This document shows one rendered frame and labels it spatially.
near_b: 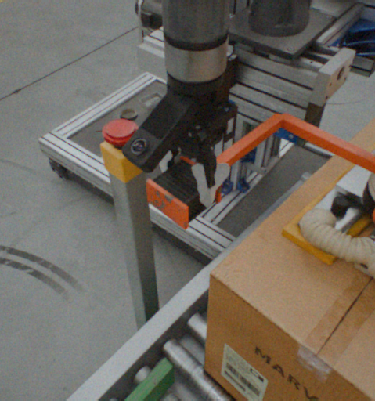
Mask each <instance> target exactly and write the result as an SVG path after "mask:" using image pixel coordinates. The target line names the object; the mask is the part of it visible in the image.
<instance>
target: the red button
mask: <svg viewBox="0 0 375 401"><path fill-rule="evenodd" d="M137 129H138V126H137V125H136V124H135V123H134V122H132V121H129V120H128V119H116V120H112V121H110V122H109V123H107V124H106V126H105V127H104V128H103V130H102V132H103V137H104V139H105V140H106V141H107V142H108V143H111V145H114V148H115V149H118V150H122V148H123V146H124V145H125V144H126V142H127V141H128V140H129V139H130V137H131V136H133V135H134V134H135V132H136V130H137Z"/></svg>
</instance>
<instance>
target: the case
mask: <svg viewBox="0 0 375 401"><path fill-rule="evenodd" d="M374 142H375V117H374V118H373V119H372V121H371V122H369V123H368V124H367V125H366V127H364V128H363V129H362V130H361V131H360V132H358V133H357V134H356V135H354V136H353V137H352V139H351V140H350V141H348V143H352V144H354V145H356V146H359V147H361V149H362V148H363V149H364V150H367V149H368V148H369V147H370V146H371V145H373V144H374ZM351 163H352V162H350V161H347V160H346V159H344V158H342V157H339V156H337V155H335V154H334V155H333V156H332V157H331V158H330V159H329V160H328V162H326V163H325V164H324V165H323V166H322V167H321V168H320V169H319V170H318V171H317V172H316V173H315V174H314V175H311V176H310V177H309V178H308V180H307V181H306V182H304V183H303V184H302V185H301V186H300V187H299V188H298V190H296V191H295V192H294V193H293V194H292V195H290V196H289V197H288V198H287V199H286V200H285V201H284V202H283V203H282V204H281V205H280V206H279V207H278V208H277V209H276V210H275V211H274V212H273V213H272V214H271V215H270V216H268V217H267V218H266V219H265V220H264V221H263V222H262V224H261V225H260V226H258V227H257V228H256V229H255V230H254V231H253V232H252V233H251V235H250V236H249V237H246V238H245V239H244V240H243V241H242V242H241V243H240V244H239V245H238V246H237V247H236V248H235V249H234V250H233V251H232V252H231V253H230V254H229V255H228V256H227V257H225V258H224V259H223V260H222V261H221V262H220V263H219V264H218V265H217V266H216V267H215V268H214V270H213V271H211V272H210V277H209V291H208V304H207V331H206V345H205V359H204V369H205V371H206V372H208V373H209V374H210V375H211V376H212V377H213V378H214V379H215V380H216V381H217V382H218V383H219V384H220V385H221V386H222V387H223V388H225V389H226V390H227V392H228V393H229V394H231V395H232V396H233V397H234V398H235V399H236V400H238V401H375V279H374V278H373V277H371V276H368V274H366V273H364V272H362V271H361V270H358V268H356V267H355V266H354V263H353V262H346V260H345V259H337V260H336V261H335V262H334V263H333V264H332V265H331V266H329V265H327V264H326V263H325V262H322V261H321V260H319V258H317V257H315V256H314V255H312V254H309V253H308V252H307V251H306V250H305V249H304V248H301V247H299V246H298V245H296V244H294V243H293V241H291V240H289V239H288V238H286V237H284V236H283V235H282V231H283V227H284V226H285V225H286V224H287V223H289V222H291V220H292V219H293V218H294V217H295V216H296V215H298V214H299V213H300V212H301V211H302V209H303V208H304V207H306V206H307V205H308V204H309V203H310V202H311V201H313V200H314V198H315V197H316V196H317V195H318V194H319V193H322V192H323V191H324V189H325V188H326V187H327V186H329V185H330V184H331V183H332V182H333V181H334V180H335V179H336V178H337V177H338V176H339V175H340V174H341V173H342V172H343V171H344V170H345V169H346V168H347V167H348V166H349V165H350V164H351Z"/></svg>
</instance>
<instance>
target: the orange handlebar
mask: <svg viewBox="0 0 375 401"><path fill-rule="evenodd" d="M280 128H283V129H285V130H287V131H288V132H291V133H294V134H295V135H298V136H300V137H301V138H303V139H305V140H306V141H308V142H310V143H313V144H315V145H317V146H320V147H322V148H323V149H325V150H328V151H329V152H330V153H332V154H335V155H337V156H339V157H342V158H344V159H346V160H347V161H350V162H352V163H354V164H355V165H357V166H359V167H361V168H365V169H366V170H368V171H371V172H372V173H374V174H375V157H374V154H372V153H370V152H369V151H366V150H364V149H363V148H362V149H361V147H359V146H356V145H354V144H352V143H348V142H346V141H344V140H342V139H339V138H337V137H335V136H334V135H332V134H330V133H328V132H325V131H323V130H321V129H319V128H317V127H315V126H312V125H310V124H308V123H305V122H304V121H303V120H301V119H299V118H296V117H294V116H292V115H290V114H287V113H284V114H278V113H276V114H274V115H272V116H271V117H270V118H269V119H268V120H266V121H265V122H262V123H261V125H259V126H258V127H257V128H255V129H254V130H252V131H251V132H250V133H249V134H248V135H246V136H244V137H243V138H242V139H240V140H239V142H237V143H235V144H233V145H232V146H231V147H230V148H228V149H227V150H226V151H224V152H223V153H222V154H220V155H219V156H217V161H218V164H228V165H229V167H230V166H232V165H233V164H235V163H236V161H238V160H239V159H240V158H241V157H243V156H244V155H246V154H248V153H250V151H251V150H252V149H254V148H255V147H256V146H258V145H259V144H261V142H262V141H263V140H265V139H267V138H268V137H270V136H271V135H272V133H274V132H276V131H277V130H278V129H280ZM373 222H374V224H375V208H374V210H373Z"/></svg>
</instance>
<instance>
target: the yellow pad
mask: <svg viewBox="0 0 375 401"><path fill-rule="evenodd" d="M366 151H369V152H370V153H372V154H375V142H374V144H373V145H371V146H370V147H369V148H368V149H367V150H366ZM354 167H355V164H354V163H351V164H350V165H349V166H348V167H347V168H346V169H345V170H344V171H343V172H342V173H341V174H340V175H339V176H338V177H337V178H336V179H335V180H334V181H333V182H332V183H331V184H330V185H329V186H327V187H326V188H325V189H324V191H323V192H322V193H319V194H318V195H317V196H316V197H315V198H314V200H312V201H311V202H310V203H309V204H308V205H307V206H306V207H304V208H303V209H302V211H301V212H300V213H299V214H298V215H296V216H295V217H294V218H293V219H292V220H291V222H289V223H287V224H286V225H285V226H284V227H283V231H282V235H283V236H284V237H286V238H288V239H289V240H291V241H293V243H294V244H296V245H298V246H299V247H301V248H304V249H305V250H306V251H307V252H308V253H309V254H312V255H314V256H315V257H317V258H319V260H321V261H322V262H325V263H326V264H327V265H329V266H331V265H332V264H333V263H334V262H335V261H336V260H337V259H339V257H334V256H333V254H328V253H327V252H326V251H322V250H321V249H319V248H317V247H316V246H313V245H312V244H310V243H308V242H307V241H306V239H305V238H304V237H302V236H301V228H300V221H301V220H302V217H303V215H305V214H307V212H308V211H311V209H313V208H325V210H326V211H328V212H330V213H331V214H332V215H334V216H335V218H336V220H337V225H336V227H335V229H336V230H337V231H341V232H342V233H346V234H347V235H351V237H352V238H354V237H356V238H357V237H358V236H359V234H360V233H361V232H362V231H363V230H364V229H365V228H366V227H367V226H368V225H369V223H371V222H372V221H373V220H372V218H371V216H370V215H369V214H368V213H367V211H366V208H364V205H363V204H361V203H359V202H357V201H356V200H355V199H352V198H350V197H349V196H346V195H344V194H343V193H340V192H338V191H337V190H336V189H335V186H336V184H337V183H338V182H339V180H341V179H342V178H343V177H344V176H345V175H347V174H348V172H349V171H350V170H351V169H353V168H354Z"/></svg>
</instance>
